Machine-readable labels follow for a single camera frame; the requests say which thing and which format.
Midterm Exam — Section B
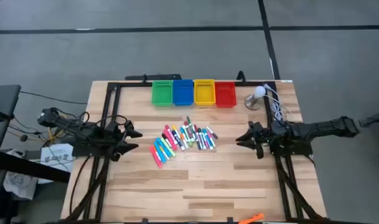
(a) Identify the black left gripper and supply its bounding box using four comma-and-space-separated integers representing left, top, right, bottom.
103, 119, 143, 162

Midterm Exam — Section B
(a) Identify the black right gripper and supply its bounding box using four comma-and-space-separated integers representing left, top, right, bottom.
235, 121, 273, 159

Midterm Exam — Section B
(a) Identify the pink highlighter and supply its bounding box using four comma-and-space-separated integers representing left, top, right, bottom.
163, 128, 178, 151
149, 145, 163, 169

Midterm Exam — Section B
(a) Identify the blue highlighter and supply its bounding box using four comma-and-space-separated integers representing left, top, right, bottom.
153, 140, 167, 164
156, 138, 173, 158

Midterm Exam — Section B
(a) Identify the purple cap whiteboard marker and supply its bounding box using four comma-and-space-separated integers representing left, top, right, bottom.
206, 126, 219, 140

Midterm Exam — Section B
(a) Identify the light green highlighter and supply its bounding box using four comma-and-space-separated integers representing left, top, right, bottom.
160, 137, 177, 157

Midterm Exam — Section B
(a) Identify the yellow cap whiteboard marker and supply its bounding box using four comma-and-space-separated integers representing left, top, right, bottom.
171, 124, 182, 141

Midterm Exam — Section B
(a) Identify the orange cap whiteboard marker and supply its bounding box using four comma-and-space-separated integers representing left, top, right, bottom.
179, 132, 189, 149

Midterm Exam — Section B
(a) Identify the red plastic basket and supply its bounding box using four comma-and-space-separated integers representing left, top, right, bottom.
214, 81, 237, 109

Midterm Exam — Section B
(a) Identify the green plastic basket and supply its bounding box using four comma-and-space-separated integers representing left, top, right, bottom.
151, 80, 174, 108

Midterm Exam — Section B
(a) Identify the yellow plastic basket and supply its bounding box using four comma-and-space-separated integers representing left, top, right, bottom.
194, 78, 216, 106

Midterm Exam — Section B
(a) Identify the black mounting bar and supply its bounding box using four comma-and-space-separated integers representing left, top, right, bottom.
124, 73, 182, 82

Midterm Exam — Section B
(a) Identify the blue plastic basket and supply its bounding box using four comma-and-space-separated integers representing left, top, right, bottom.
172, 79, 195, 106

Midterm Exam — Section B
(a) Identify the white printed paper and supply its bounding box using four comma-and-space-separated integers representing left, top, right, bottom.
39, 142, 75, 185

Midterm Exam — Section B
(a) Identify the black metal beam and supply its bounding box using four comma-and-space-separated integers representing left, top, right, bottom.
0, 150, 72, 184

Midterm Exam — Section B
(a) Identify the white plastic bag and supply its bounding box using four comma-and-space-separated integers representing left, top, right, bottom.
2, 170, 38, 200

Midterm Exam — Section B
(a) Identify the black stand leg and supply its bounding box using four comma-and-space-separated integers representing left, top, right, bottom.
358, 108, 379, 128

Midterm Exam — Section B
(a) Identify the white cable bundle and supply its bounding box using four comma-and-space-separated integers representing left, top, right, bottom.
262, 83, 291, 122

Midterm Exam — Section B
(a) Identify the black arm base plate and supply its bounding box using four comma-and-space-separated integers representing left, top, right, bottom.
268, 141, 314, 157
71, 141, 115, 158

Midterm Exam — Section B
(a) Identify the black aluminium table frame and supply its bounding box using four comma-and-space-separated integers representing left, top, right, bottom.
61, 80, 329, 224

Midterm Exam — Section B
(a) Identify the thick black cable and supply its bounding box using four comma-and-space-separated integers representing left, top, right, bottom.
69, 155, 95, 217

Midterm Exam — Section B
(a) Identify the yellow cable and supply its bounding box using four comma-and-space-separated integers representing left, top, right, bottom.
45, 115, 67, 144

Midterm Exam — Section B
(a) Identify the thin black floor cable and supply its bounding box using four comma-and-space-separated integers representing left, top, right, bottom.
19, 90, 88, 106

